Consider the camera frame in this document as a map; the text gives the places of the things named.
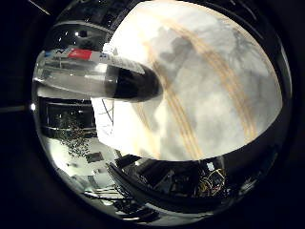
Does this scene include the dark glass bottle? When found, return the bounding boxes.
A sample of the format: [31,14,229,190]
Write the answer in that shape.
[32,47,164,104]

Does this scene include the white cloth yellow stripes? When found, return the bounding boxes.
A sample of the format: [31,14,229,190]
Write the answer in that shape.
[107,0,284,162]

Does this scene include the coloured wire bundle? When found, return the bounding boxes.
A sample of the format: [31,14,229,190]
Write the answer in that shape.
[197,169,229,198]

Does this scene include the leafy potted plant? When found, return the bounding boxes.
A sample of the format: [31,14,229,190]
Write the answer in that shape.
[54,114,93,157]

